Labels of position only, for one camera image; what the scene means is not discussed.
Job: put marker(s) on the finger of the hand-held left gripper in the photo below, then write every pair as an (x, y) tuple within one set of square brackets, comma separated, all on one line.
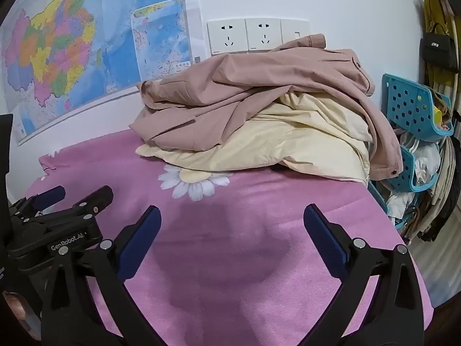
[(48, 196), (95, 198)]

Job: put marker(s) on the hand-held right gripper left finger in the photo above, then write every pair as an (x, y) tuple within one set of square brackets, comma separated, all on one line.
[(140, 241)]

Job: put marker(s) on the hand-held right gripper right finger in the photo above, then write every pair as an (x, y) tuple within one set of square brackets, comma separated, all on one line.
[(326, 241)]

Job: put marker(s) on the pink jacket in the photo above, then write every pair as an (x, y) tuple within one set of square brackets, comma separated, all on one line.
[(234, 97)]

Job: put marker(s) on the pile of beige clothes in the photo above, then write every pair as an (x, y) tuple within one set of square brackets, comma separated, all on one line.
[(441, 194)]

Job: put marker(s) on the person's left hand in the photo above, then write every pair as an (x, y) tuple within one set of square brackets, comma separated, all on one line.
[(18, 310)]

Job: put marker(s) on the teal plastic basket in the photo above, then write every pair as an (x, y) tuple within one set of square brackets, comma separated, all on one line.
[(408, 173), (407, 108), (381, 202)]

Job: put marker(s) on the pink flowered bed sheet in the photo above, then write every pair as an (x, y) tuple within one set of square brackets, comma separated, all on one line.
[(223, 241)]

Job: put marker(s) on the cream jacket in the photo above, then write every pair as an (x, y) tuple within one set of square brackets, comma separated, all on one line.
[(252, 140)]

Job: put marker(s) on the white crumpled cloth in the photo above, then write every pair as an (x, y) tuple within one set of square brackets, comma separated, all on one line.
[(425, 162)]

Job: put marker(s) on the black handbag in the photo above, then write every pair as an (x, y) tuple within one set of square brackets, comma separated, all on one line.
[(437, 48)]

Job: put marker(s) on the colourful wall map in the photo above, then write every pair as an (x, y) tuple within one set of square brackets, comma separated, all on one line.
[(90, 25)]

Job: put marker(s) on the white wall socket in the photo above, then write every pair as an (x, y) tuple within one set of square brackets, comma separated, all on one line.
[(263, 34), (226, 38)]

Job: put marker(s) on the white wall switch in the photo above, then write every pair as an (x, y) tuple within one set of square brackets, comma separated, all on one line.
[(293, 29)]

